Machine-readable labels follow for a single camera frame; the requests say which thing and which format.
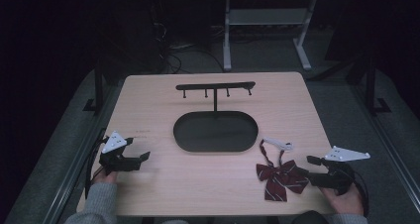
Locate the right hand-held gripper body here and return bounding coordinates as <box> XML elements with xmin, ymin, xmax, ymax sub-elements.
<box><xmin>308</xmin><ymin>145</ymin><xmax>371</xmax><ymax>197</ymax></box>

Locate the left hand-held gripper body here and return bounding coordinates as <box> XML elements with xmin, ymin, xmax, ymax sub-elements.
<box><xmin>98</xmin><ymin>130</ymin><xmax>143</xmax><ymax>176</ymax></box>

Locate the dark red striped bow tie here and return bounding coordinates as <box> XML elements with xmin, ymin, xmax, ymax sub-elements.
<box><xmin>256</xmin><ymin>137</ymin><xmax>310</xmax><ymax>203</ymax></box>

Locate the person's left hand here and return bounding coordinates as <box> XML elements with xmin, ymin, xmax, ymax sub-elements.
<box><xmin>91</xmin><ymin>169</ymin><xmax>119</xmax><ymax>185</ymax></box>

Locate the person's right hand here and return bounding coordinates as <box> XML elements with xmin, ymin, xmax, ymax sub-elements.
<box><xmin>319</xmin><ymin>181</ymin><xmax>365</xmax><ymax>216</ymax></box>

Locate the dark round object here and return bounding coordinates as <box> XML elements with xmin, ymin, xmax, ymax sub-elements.
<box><xmin>290</xmin><ymin>210</ymin><xmax>331</xmax><ymax>224</ymax></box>

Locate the black metal stand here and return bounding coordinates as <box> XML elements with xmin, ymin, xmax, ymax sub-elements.
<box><xmin>365</xmin><ymin>54</ymin><xmax>392</xmax><ymax>116</ymax></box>
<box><xmin>82</xmin><ymin>56</ymin><xmax>106</xmax><ymax>114</ymax></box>

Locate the black hook stand with tray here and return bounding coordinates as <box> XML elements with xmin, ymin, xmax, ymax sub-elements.
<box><xmin>172</xmin><ymin>80</ymin><xmax>260</xmax><ymax>154</ymax></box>

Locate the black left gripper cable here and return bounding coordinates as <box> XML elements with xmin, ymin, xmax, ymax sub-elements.
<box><xmin>83</xmin><ymin>128</ymin><xmax>109</xmax><ymax>199</ymax></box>

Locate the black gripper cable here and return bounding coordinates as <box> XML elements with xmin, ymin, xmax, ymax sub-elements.
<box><xmin>343</xmin><ymin>167</ymin><xmax>370</xmax><ymax>217</ymax></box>
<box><xmin>83</xmin><ymin>128</ymin><xmax>109</xmax><ymax>199</ymax></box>

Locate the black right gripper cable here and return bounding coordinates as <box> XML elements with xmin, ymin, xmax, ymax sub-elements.
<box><xmin>343</xmin><ymin>167</ymin><xmax>370</xmax><ymax>217</ymax></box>

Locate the grey metal rail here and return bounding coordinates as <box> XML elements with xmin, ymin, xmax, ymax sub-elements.
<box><xmin>41</xmin><ymin>84</ymin><xmax>125</xmax><ymax>224</ymax></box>
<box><xmin>351</xmin><ymin>83</ymin><xmax>420</xmax><ymax>205</ymax></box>

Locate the tangle of floor cables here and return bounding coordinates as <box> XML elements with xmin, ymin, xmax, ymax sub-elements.
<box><xmin>150</xmin><ymin>20</ymin><xmax>226</xmax><ymax>74</ymax></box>

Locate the white metal table frame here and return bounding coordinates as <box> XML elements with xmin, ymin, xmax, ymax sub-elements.
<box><xmin>222</xmin><ymin>0</ymin><xmax>319</xmax><ymax>72</ymax></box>

